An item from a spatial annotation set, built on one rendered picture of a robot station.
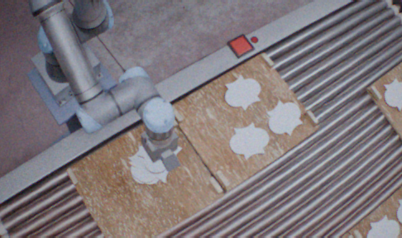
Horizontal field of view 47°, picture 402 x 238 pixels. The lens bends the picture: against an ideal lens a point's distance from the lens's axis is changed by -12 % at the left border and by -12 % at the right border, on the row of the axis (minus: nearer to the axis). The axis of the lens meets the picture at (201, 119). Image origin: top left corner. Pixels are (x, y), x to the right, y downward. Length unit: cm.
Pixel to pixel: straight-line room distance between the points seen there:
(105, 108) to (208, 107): 55
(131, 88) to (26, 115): 162
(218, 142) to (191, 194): 20
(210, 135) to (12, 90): 155
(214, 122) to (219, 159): 13
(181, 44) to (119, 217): 153
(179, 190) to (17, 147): 136
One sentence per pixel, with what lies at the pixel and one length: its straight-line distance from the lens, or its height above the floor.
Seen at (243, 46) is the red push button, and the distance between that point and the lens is 191.
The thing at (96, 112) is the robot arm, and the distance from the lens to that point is 131.
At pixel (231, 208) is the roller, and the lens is 170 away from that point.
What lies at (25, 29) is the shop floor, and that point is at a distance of 318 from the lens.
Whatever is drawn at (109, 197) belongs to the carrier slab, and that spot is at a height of 94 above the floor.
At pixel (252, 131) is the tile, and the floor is 95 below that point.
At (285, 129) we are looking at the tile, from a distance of 178.
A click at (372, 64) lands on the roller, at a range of 205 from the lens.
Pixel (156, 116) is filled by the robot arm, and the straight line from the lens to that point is 127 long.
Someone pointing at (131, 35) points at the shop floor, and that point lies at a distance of 301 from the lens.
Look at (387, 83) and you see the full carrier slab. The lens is 202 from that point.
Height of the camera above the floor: 256
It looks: 67 degrees down
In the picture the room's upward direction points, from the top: 10 degrees clockwise
